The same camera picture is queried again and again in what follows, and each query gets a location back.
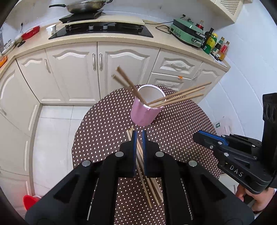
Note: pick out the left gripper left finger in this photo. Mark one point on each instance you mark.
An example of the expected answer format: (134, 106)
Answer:
(88, 194)

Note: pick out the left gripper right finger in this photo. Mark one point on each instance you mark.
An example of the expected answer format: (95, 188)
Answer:
(192, 195)

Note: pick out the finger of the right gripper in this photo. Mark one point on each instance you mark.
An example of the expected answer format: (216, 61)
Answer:
(244, 152)
(233, 140)

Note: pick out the wooden chopstick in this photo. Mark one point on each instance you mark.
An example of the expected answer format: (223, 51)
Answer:
(117, 79)
(130, 83)
(179, 93)
(150, 185)
(178, 100)
(175, 97)

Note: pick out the pink paper cup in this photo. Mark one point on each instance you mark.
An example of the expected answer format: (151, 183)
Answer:
(141, 114)

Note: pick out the person right hand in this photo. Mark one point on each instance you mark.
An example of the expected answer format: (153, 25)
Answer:
(261, 200)

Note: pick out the brown polka dot tablecloth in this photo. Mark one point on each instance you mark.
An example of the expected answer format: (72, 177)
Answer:
(104, 127)

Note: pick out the red plastic bucket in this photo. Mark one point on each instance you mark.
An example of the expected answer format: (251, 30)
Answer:
(29, 201)

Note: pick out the red sauce bottle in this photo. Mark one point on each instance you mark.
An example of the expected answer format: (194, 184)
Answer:
(223, 51)

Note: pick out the green oil bottle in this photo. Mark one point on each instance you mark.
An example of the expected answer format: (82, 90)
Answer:
(210, 44)

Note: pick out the dark sauce bottle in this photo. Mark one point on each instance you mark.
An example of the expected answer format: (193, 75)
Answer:
(207, 36)

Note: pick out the green electric cooker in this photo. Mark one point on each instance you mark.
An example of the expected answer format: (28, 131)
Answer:
(187, 32)

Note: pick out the lower cabinets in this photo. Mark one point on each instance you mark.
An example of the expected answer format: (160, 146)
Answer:
(80, 74)

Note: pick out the black gas hob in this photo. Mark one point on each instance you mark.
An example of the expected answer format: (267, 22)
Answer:
(103, 27)

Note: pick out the orange sponge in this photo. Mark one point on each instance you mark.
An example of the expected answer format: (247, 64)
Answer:
(3, 61)

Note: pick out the beige cutting board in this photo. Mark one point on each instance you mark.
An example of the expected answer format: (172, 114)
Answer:
(112, 19)

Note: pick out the stacked bowls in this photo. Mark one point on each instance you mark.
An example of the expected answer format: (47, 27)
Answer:
(9, 46)

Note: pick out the white mug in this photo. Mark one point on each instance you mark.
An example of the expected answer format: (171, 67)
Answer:
(51, 29)

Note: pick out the red tray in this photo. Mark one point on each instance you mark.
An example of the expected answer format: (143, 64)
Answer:
(31, 32)

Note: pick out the black induction cooker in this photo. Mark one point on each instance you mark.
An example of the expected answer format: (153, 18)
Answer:
(81, 17)

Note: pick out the black wok with lid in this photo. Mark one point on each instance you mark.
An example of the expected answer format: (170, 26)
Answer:
(83, 6)

